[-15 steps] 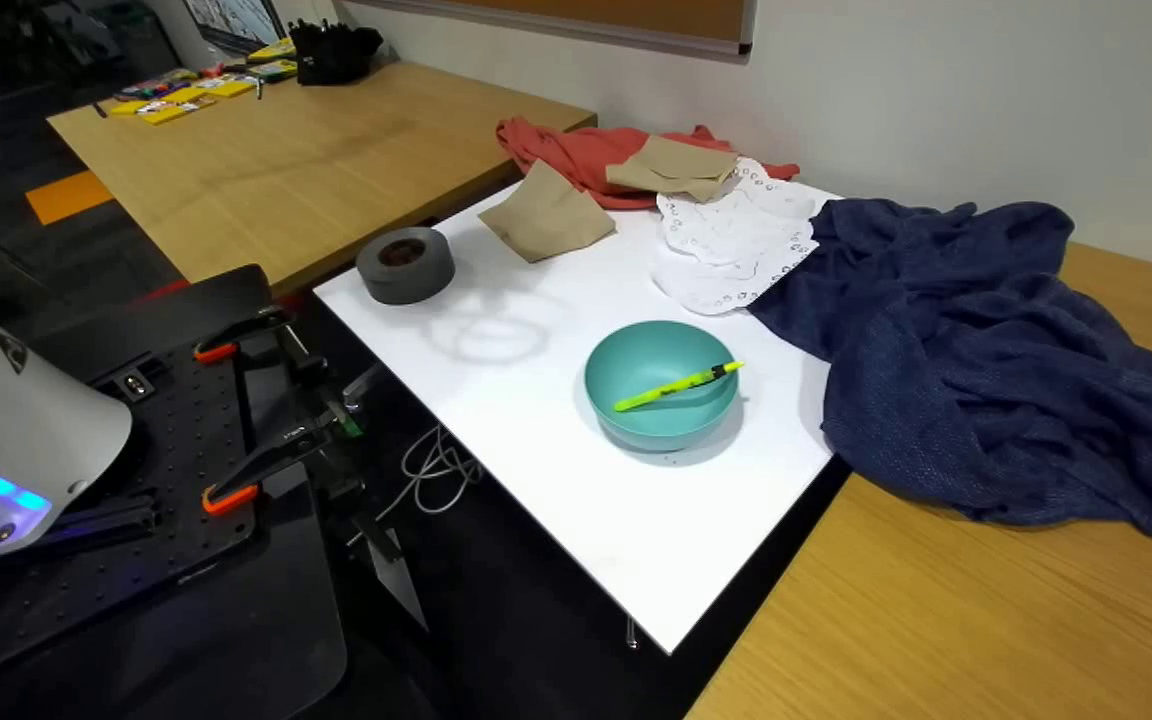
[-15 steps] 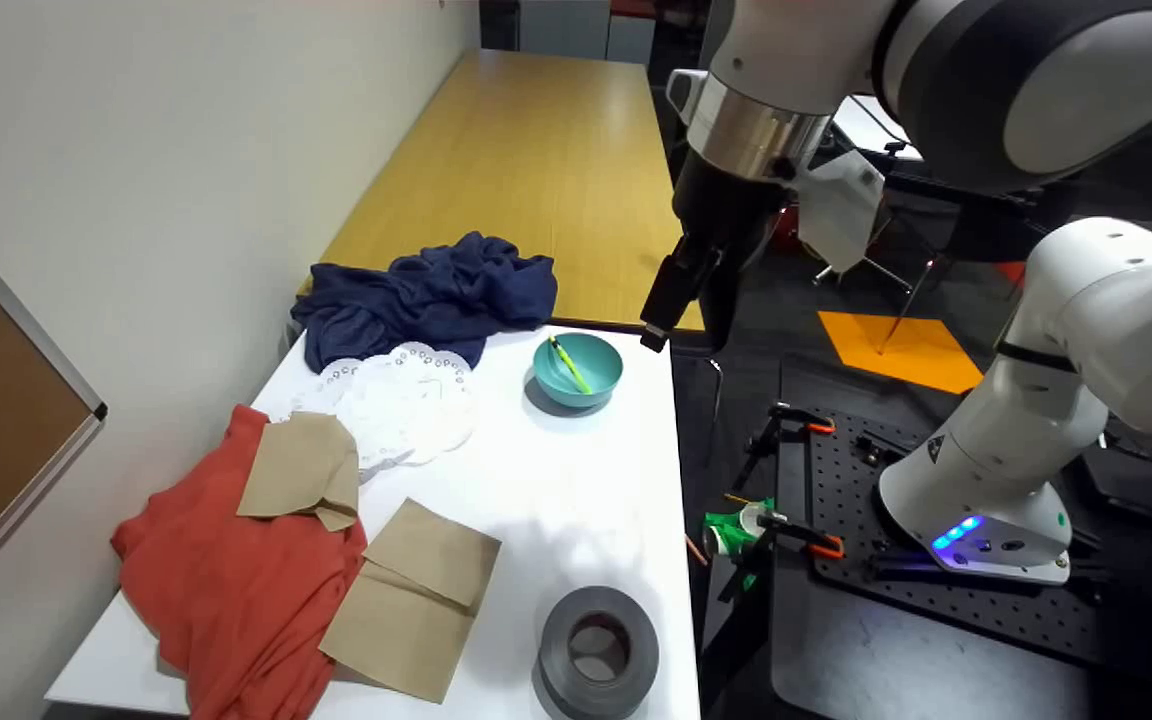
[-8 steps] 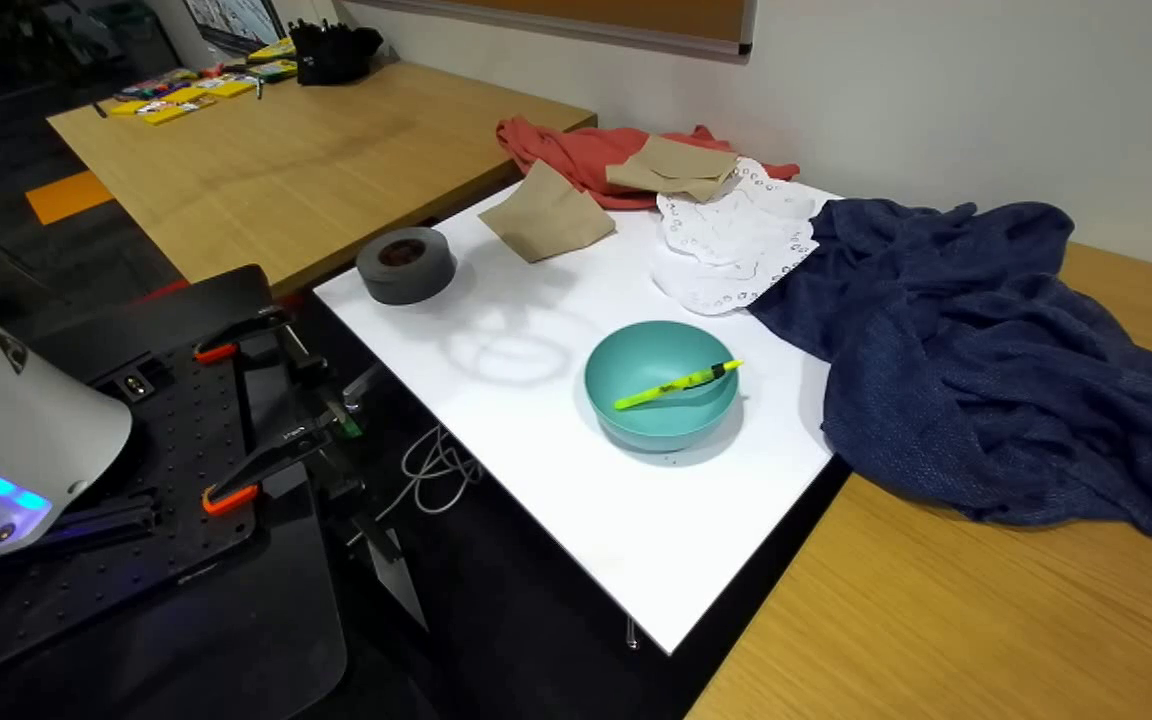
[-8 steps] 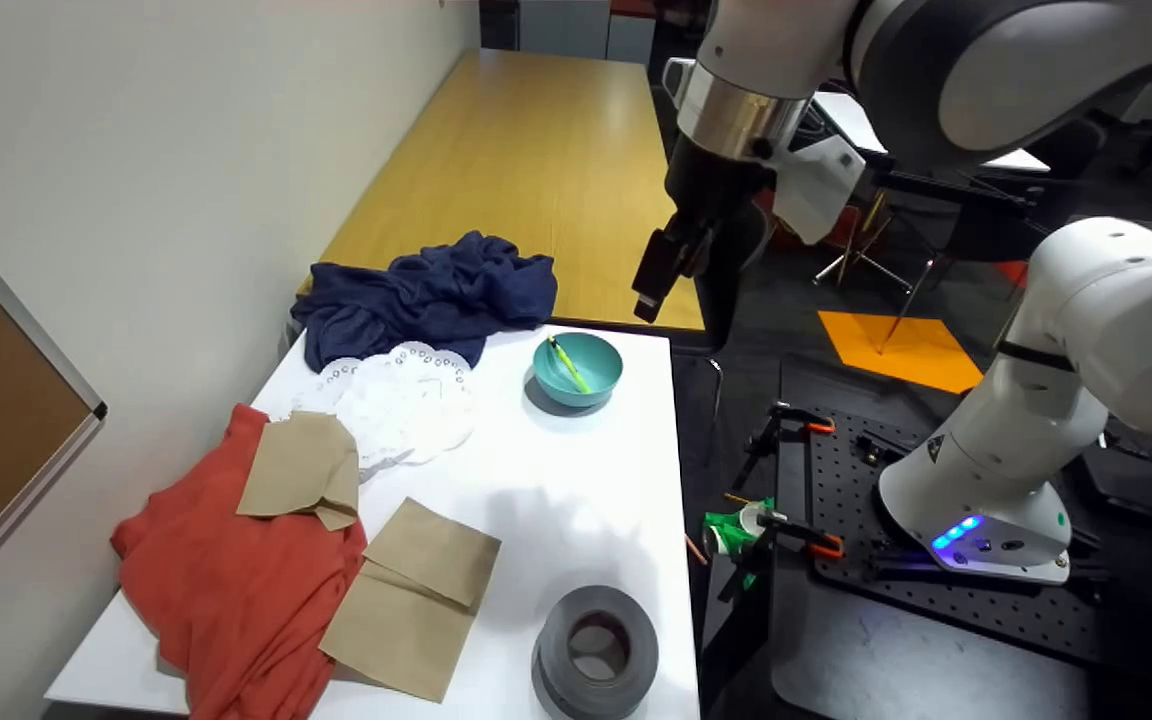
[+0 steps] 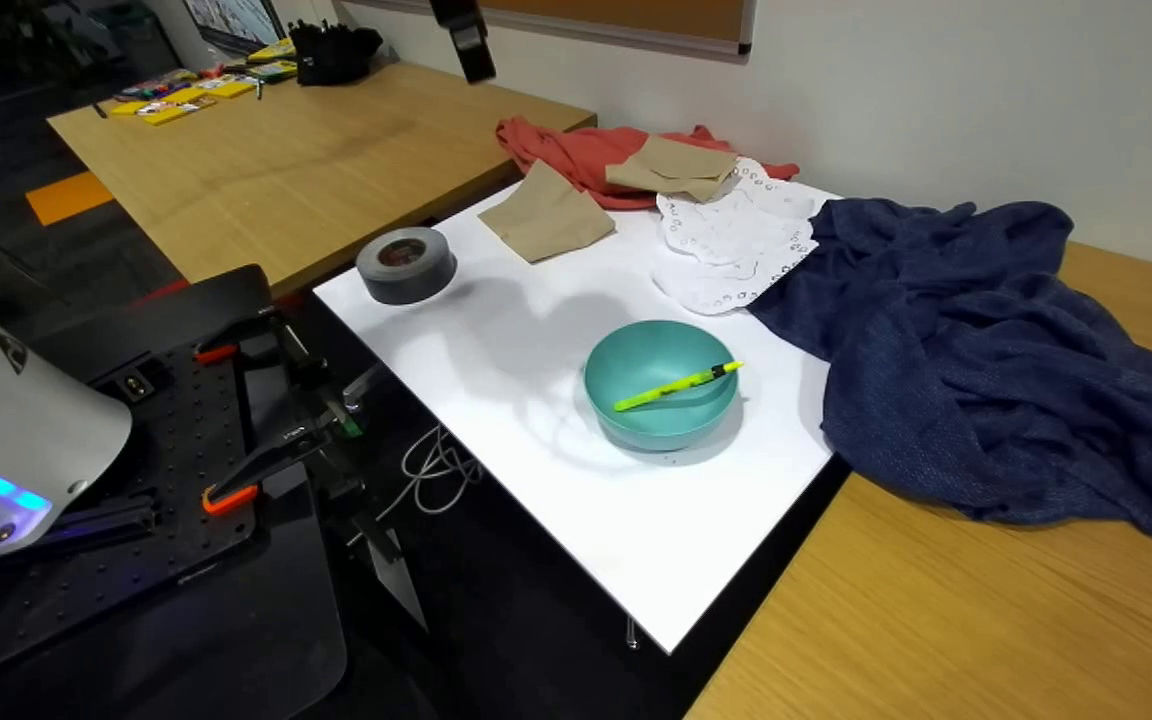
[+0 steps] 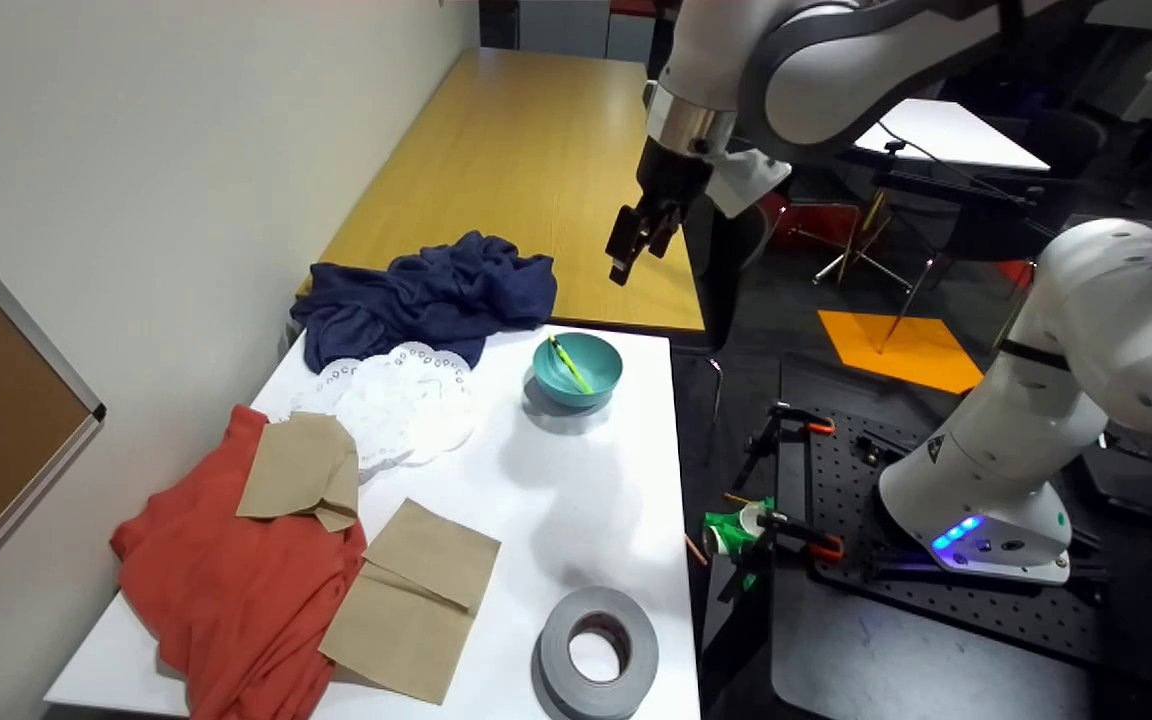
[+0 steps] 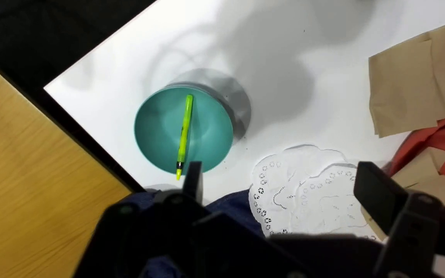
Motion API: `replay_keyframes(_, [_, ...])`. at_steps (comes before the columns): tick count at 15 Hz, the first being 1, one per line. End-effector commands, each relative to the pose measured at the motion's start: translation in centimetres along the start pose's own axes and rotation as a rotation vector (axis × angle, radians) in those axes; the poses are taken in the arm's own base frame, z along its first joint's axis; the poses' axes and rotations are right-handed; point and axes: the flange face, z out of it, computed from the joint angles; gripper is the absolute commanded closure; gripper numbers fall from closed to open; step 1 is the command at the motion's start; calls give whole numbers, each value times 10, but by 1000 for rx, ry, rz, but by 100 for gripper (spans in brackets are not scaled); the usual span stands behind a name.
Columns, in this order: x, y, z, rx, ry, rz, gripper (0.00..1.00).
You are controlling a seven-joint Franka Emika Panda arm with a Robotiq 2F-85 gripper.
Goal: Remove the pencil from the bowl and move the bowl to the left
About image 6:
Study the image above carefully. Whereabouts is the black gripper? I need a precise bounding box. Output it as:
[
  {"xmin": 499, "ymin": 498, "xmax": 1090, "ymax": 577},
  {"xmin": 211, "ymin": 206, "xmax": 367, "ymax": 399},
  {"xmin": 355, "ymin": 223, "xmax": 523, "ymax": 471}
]
[{"xmin": 604, "ymin": 137, "xmax": 714, "ymax": 286}]

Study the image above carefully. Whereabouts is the teal bowl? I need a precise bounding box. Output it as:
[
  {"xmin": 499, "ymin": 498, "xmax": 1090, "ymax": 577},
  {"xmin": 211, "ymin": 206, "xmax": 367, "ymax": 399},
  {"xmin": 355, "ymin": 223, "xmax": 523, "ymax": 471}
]
[{"xmin": 520, "ymin": 330, "xmax": 626, "ymax": 421}]

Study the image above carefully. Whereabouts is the green pencil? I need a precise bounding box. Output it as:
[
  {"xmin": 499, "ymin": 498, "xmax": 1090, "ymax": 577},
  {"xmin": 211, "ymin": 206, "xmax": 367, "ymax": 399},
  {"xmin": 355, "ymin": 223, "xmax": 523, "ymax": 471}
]
[{"xmin": 545, "ymin": 338, "xmax": 600, "ymax": 399}]

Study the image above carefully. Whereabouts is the long wooden table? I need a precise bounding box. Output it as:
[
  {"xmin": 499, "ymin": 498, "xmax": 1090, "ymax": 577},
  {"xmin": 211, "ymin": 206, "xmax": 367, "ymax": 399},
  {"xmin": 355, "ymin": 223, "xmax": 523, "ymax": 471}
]
[{"xmin": 314, "ymin": 47, "xmax": 707, "ymax": 336}]

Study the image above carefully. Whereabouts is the navy blue cloth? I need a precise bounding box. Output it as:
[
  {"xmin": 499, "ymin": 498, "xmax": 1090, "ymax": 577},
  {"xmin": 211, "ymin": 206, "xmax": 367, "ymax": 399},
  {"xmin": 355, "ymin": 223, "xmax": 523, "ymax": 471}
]
[{"xmin": 286, "ymin": 229, "xmax": 559, "ymax": 375}]

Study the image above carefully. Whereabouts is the black tripod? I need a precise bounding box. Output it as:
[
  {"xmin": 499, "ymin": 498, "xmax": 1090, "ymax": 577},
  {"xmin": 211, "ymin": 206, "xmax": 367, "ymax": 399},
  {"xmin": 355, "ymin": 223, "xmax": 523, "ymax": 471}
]
[{"xmin": 808, "ymin": 137, "xmax": 952, "ymax": 343}]

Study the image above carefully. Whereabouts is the orange floor mat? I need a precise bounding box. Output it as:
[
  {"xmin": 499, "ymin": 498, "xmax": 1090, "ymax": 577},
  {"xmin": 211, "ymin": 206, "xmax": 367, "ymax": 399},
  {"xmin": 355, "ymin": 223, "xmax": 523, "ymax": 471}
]
[{"xmin": 817, "ymin": 308, "xmax": 987, "ymax": 399}]

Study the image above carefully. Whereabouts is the white lace doily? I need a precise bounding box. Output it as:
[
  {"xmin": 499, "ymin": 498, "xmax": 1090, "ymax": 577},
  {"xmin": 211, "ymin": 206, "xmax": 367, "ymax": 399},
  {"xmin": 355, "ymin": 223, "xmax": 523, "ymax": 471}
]
[{"xmin": 300, "ymin": 338, "xmax": 489, "ymax": 476}]

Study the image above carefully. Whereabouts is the green clamp pad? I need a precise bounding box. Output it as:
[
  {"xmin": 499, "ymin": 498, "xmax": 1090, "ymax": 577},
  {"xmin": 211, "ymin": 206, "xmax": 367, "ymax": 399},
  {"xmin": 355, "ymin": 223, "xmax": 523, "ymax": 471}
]
[{"xmin": 704, "ymin": 495, "xmax": 779, "ymax": 565}]

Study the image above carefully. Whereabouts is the white side table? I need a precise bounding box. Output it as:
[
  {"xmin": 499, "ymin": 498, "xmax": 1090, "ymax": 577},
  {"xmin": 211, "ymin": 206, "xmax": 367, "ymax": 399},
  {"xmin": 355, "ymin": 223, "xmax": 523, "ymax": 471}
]
[{"xmin": 851, "ymin": 94, "xmax": 1050, "ymax": 176}]

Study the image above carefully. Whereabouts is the small brown paper piece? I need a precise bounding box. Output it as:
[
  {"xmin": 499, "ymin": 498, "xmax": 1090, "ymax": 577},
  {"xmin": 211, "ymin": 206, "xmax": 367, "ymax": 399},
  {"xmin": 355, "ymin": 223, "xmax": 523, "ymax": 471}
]
[{"xmin": 232, "ymin": 408, "xmax": 363, "ymax": 537}]

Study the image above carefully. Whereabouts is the large brown paper piece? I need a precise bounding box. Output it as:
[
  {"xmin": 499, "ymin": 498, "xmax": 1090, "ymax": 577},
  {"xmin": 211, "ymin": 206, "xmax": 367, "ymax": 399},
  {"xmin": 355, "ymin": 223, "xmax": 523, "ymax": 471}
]
[{"xmin": 314, "ymin": 495, "xmax": 505, "ymax": 706}]

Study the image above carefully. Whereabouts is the orange-red cloth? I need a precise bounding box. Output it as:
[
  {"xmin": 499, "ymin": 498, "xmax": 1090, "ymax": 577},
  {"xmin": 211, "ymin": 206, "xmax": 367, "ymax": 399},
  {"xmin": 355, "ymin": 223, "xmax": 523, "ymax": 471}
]
[{"xmin": 107, "ymin": 403, "xmax": 372, "ymax": 720}]

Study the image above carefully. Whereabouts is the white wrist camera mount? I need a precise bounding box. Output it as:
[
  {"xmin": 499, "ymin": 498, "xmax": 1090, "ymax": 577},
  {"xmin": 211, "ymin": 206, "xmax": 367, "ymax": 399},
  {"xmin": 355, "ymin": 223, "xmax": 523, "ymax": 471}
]
[{"xmin": 704, "ymin": 144, "xmax": 796, "ymax": 220}]

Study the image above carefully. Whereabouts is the black clamp with orange handle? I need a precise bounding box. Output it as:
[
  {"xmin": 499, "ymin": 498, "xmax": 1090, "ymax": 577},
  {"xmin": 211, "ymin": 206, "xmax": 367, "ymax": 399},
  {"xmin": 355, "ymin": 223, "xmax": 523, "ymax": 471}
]
[
  {"xmin": 731, "ymin": 399, "xmax": 839, "ymax": 503},
  {"xmin": 718, "ymin": 490, "xmax": 851, "ymax": 571}
]

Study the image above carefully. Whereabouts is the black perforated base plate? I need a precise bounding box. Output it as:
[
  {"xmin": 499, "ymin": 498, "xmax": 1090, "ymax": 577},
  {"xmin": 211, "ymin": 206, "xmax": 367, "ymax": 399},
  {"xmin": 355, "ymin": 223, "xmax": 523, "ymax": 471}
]
[{"xmin": 769, "ymin": 396, "xmax": 1152, "ymax": 694}]

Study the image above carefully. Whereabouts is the grey duct tape roll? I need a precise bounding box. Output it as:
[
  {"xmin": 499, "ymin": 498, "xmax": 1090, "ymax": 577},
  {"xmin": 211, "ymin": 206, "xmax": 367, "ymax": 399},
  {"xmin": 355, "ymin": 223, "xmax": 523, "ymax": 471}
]
[{"xmin": 526, "ymin": 585, "xmax": 665, "ymax": 720}]

